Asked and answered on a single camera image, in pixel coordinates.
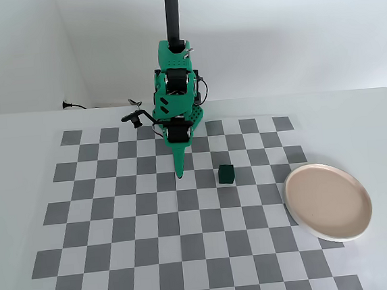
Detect black camera cable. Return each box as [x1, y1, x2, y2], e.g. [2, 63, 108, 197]
[127, 97, 145, 113]

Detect black motor cable loop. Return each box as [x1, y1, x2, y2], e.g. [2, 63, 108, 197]
[195, 77, 209, 105]

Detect black vertical pole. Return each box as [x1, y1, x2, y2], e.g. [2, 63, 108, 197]
[163, 0, 185, 51]

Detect black power cable with plug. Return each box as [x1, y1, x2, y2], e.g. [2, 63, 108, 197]
[61, 97, 100, 112]

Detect dark green cube dice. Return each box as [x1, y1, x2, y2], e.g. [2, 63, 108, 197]
[216, 163, 236, 186]

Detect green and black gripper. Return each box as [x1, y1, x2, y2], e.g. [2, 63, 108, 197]
[159, 115, 199, 181]

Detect white wire bundle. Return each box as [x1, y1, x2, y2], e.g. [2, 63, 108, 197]
[150, 121, 165, 139]

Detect beige round plate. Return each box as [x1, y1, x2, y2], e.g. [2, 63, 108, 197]
[282, 158, 376, 247]

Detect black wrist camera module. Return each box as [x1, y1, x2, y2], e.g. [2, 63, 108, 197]
[120, 107, 161, 132]

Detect grey checkerboard mat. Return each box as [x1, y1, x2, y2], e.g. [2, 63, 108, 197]
[7, 105, 365, 290]

